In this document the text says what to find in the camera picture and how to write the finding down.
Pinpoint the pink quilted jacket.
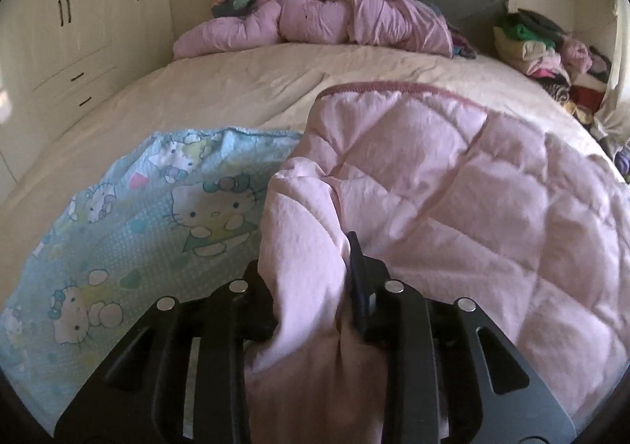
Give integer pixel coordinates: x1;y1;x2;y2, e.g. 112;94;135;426
246;81;629;443

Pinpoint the pile of folded clothes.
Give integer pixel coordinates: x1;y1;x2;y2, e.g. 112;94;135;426
493;10;612;128

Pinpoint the Hello Kitty blue blanket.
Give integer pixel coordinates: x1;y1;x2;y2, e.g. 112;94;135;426
1;127;300;431

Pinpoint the purple cloth in plastic bag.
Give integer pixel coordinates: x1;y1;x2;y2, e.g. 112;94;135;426
614;145;630;182

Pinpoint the cream window curtain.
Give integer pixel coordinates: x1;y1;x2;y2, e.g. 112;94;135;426
595;0;629;146

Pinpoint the cream bed sheet mattress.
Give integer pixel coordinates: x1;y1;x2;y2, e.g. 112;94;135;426
1;44;603;297

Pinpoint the dark patterned cloth on duvet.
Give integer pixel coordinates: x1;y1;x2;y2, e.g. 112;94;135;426
211;0;269;18

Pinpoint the cream built-in wardrobe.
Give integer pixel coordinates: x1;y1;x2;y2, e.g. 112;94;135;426
1;0;174;197

